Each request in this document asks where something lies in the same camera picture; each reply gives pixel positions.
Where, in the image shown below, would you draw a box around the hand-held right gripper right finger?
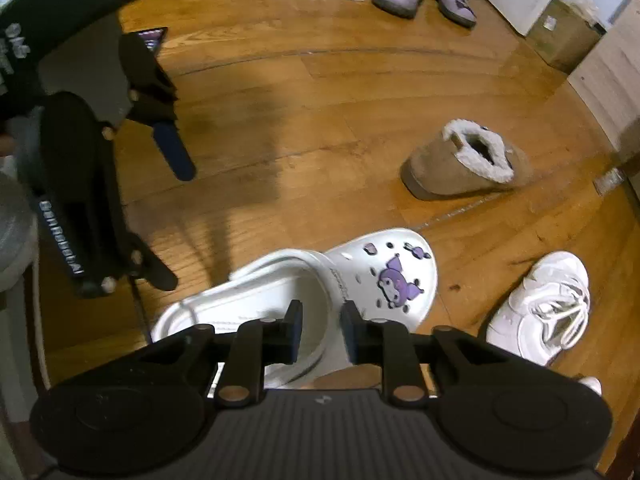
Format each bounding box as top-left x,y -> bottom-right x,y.
340,301 -> 506,407

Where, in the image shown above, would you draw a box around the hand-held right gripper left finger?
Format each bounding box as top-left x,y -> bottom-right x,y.
135,300 -> 304,407

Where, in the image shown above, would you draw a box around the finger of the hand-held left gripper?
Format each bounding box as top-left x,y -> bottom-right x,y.
119,35 -> 197,182
102,230 -> 179,294

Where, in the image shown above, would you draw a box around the brown fur-lined slipper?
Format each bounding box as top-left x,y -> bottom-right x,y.
399,118 -> 534,202

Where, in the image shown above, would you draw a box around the white cloth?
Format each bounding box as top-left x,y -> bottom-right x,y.
0,280 -> 48,463

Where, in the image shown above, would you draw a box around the white sneaker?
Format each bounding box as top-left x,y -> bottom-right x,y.
485,251 -> 592,368
576,375 -> 604,397

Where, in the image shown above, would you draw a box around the white cabinet panel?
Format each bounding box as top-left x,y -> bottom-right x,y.
566,9 -> 640,162

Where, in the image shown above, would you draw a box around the brown cardboard box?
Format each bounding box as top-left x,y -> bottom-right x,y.
524,0 -> 607,74

